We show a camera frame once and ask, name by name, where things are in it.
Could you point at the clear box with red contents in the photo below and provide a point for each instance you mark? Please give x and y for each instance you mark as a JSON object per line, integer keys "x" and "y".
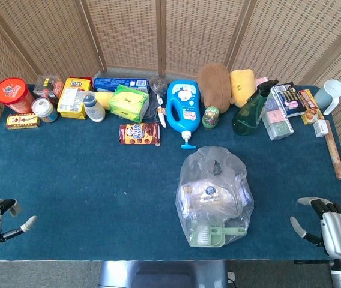
{"x": 49, "y": 87}

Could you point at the blue long box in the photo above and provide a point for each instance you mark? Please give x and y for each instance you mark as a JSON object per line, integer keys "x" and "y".
{"x": 119, "y": 83}

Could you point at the pastel tissue multipack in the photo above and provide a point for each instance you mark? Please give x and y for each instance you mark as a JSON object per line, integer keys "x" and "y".
{"x": 277, "y": 120}

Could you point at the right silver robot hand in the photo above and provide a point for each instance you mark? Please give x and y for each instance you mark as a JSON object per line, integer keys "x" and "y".
{"x": 337, "y": 228}

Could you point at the small tin can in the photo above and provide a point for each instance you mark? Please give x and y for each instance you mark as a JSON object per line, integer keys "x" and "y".
{"x": 45, "y": 110}

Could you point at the small white box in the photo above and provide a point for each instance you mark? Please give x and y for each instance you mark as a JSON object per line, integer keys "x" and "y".
{"x": 320, "y": 128}

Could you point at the pink packet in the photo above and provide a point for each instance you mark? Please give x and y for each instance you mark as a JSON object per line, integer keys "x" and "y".
{"x": 261, "y": 81}

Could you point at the light blue plastic mug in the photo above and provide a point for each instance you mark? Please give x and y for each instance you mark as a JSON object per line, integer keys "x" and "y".
{"x": 330, "y": 94}

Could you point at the grey folded cloth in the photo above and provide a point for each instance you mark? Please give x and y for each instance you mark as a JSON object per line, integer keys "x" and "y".
{"x": 152, "y": 109}

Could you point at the orange yellow snack box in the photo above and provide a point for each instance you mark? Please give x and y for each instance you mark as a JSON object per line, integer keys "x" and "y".
{"x": 310, "y": 106}

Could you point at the blue detergent pump bottle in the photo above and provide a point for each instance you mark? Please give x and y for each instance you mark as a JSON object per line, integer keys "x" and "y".
{"x": 183, "y": 105}

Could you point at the dark green spray bottle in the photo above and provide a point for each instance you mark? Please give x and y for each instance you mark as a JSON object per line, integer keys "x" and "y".
{"x": 248, "y": 112}

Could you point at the yellow red small box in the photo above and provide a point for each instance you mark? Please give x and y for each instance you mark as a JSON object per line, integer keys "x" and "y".
{"x": 22, "y": 121}

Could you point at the yellow plush toy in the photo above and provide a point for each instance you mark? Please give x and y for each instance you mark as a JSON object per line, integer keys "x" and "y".
{"x": 242, "y": 85}

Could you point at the clear round plastic container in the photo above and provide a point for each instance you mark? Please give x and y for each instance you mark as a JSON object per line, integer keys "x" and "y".
{"x": 158, "y": 84}

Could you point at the blue table mat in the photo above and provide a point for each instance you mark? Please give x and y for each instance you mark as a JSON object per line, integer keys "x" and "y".
{"x": 98, "y": 186}

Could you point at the white knife with sheath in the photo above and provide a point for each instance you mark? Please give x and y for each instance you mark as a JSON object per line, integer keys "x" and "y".
{"x": 161, "y": 111}

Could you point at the wicker folding screen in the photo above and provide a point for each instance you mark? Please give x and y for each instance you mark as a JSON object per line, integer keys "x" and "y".
{"x": 170, "y": 36}

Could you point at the dark blue snack packet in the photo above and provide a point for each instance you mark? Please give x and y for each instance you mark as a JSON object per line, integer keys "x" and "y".
{"x": 287, "y": 100}

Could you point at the yellow sponge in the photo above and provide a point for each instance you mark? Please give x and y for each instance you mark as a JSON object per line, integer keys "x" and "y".
{"x": 103, "y": 99}

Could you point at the clear plastic bag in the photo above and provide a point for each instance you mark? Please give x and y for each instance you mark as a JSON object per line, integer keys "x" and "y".
{"x": 215, "y": 195}

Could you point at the bread package in bag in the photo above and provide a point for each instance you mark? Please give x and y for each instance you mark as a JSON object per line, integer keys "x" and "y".
{"x": 209, "y": 198}

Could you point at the brown capybara plush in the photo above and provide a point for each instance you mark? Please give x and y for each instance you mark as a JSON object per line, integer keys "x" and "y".
{"x": 214, "y": 87}

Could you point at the yellow Lipo biscuit box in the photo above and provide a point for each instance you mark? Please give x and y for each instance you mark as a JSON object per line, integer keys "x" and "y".
{"x": 73, "y": 99}

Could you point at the green tissue pack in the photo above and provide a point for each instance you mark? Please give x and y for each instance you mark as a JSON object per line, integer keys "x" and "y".
{"x": 128, "y": 103}

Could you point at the green dustpan with brush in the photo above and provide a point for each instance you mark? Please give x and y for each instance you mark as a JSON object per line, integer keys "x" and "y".
{"x": 211, "y": 236}

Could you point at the white bottle with blue cap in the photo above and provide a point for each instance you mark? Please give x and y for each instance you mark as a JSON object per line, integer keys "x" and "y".
{"x": 94, "y": 108}

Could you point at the Hello Panda biscuit box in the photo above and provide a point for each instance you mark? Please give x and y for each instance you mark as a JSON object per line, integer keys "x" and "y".
{"x": 140, "y": 134}

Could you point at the red cylindrical canister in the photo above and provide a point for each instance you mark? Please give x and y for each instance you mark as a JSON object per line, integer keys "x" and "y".
{"x": 13, "y": 94}

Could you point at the robot base body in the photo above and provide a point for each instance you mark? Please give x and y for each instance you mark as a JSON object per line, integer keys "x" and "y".
{"x": 163, "y": 274}

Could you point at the green painted egg doll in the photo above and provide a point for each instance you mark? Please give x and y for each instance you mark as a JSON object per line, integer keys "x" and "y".
{"x": 210, "y": 117}

